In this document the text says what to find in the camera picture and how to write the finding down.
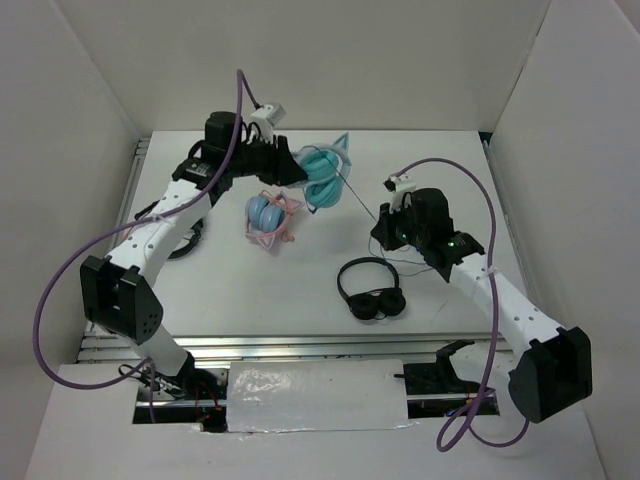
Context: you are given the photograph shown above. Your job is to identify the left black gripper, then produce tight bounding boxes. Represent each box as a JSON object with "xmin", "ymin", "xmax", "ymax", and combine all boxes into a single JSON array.
[{"xmin": 226, "ymin": 131, "xmax": 307, "ymax": 187}]

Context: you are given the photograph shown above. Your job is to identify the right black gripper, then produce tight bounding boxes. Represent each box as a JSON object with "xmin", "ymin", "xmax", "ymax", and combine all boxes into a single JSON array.
[{"xmin": 371, "ymin": 198, "xmax": 429, "ymax": 250}]

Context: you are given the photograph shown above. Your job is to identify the teal cat ear headphones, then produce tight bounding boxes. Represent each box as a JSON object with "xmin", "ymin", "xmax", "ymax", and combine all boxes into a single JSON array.
[{"xmin": 293, "ymin": 133, "xmax": 352, "ymax": 214}]

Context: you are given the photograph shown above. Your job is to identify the blue headphone cable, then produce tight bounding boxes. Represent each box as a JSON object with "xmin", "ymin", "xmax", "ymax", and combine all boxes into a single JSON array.
[{"xmin": 324, "ymin": 154, "xmax": 436, "ymax": 279}]

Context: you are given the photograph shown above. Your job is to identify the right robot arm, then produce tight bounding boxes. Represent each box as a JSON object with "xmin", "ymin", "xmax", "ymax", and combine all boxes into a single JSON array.
[{"xmin": 371, "ymin": 177, "xmax": 593, "ymax": 423}]

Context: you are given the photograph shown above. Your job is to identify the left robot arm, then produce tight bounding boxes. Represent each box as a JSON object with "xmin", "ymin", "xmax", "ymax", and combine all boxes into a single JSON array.
[{"xmin": 80, "ymin": 104, "xmax": 308, "ymax": 399}]

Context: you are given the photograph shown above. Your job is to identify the pink blue cat headphones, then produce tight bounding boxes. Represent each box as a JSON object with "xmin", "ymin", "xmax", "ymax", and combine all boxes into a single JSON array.
[{"xmin": 244, "ymin": 190, "xmax": 303, "ymax": 250}]

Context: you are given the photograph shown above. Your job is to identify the small black headphones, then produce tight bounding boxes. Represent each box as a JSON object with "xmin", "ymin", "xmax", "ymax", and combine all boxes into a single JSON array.
[{"xmin": 336, "ymin": 256, "xmax": 407, "ymax": 321}]

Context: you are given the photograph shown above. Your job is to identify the white taped cover plate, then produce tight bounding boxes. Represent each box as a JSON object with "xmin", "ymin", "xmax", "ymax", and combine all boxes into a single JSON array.
[{"xmin": 226, "ymin": 359, "xmax": 410, "ymax": 433}]

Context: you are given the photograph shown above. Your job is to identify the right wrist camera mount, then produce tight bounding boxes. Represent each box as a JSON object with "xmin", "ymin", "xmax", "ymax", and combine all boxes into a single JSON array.
[{"xmin": 383, "ymin": 173, "xmax": 416, "ymax": 213}]

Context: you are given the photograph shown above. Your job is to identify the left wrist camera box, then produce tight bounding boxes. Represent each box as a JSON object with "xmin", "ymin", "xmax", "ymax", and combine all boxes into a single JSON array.
[{"xmin": 248, "ymin": 103, "xmax": 286, "ymax": 143}]

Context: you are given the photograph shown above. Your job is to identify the large black wired headphones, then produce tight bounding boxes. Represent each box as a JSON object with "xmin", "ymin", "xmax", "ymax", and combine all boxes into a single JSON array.
[{"xmin": 134, "ymin": 200, "xmax": 205, "ymax": 260}]

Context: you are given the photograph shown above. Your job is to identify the aluminium rail frame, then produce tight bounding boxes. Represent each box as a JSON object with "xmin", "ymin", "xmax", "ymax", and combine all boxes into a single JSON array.
[{"xmin": 74, "ymin": 132, "xmax": 541, "ymax": 366}]

